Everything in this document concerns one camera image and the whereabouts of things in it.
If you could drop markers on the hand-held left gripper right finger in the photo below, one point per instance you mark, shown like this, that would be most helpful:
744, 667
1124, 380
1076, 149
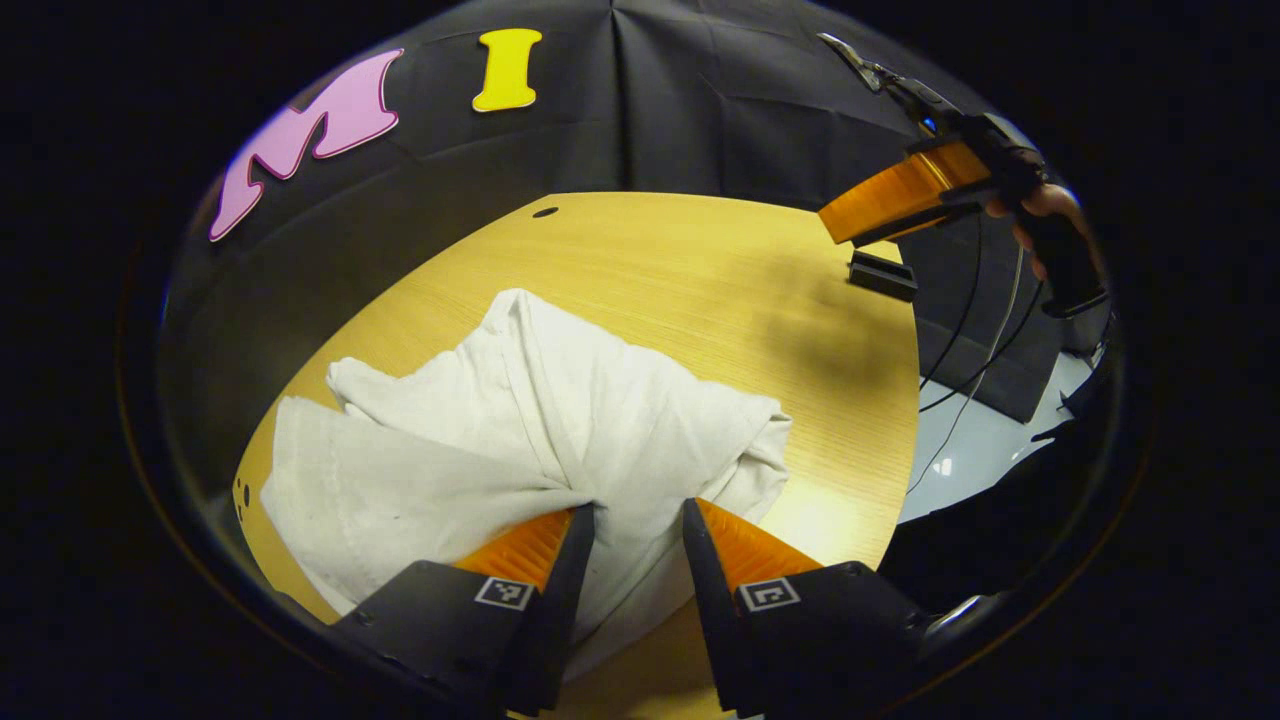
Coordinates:
710, 610

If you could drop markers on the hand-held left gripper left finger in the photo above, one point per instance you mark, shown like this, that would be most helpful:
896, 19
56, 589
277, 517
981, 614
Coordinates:
560, 600

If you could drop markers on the white jeans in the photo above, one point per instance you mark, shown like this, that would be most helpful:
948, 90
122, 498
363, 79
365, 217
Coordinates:
560, 400

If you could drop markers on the silver spring clip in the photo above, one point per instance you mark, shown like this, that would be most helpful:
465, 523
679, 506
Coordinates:
858, 62

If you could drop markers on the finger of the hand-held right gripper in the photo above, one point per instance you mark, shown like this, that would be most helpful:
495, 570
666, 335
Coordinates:
900, 195

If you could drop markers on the black table clamp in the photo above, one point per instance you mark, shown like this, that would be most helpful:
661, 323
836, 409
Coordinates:
882, 276

